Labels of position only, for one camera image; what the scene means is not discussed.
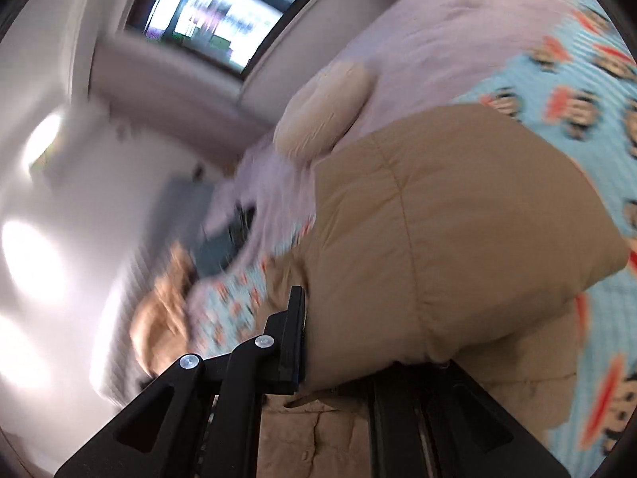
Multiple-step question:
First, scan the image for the blue striped monkey print blanket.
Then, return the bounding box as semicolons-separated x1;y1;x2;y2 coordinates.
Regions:
186;0;637;464

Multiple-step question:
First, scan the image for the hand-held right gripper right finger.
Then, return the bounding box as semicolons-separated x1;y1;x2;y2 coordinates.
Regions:
367;360;571;478

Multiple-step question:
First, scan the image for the white ribbed panel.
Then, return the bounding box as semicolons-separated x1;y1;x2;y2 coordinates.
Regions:
90;243;170;405

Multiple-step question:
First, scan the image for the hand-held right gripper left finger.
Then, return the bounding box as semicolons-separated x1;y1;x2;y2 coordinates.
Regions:
54;286;306;478

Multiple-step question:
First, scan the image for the dark grey-blue object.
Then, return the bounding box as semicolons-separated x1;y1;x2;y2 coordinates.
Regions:
164;178;260;280

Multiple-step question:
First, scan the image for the cream plush pillow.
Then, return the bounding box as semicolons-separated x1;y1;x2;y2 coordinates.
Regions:
272;60;375;161

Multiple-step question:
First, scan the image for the tan cloth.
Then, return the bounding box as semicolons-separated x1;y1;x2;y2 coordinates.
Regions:
128;243;196;375

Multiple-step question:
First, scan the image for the tan padded jacket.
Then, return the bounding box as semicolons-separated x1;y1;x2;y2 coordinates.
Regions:
259;104;631;478

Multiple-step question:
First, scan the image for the window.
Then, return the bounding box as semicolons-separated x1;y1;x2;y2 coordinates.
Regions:
123;0;345;79

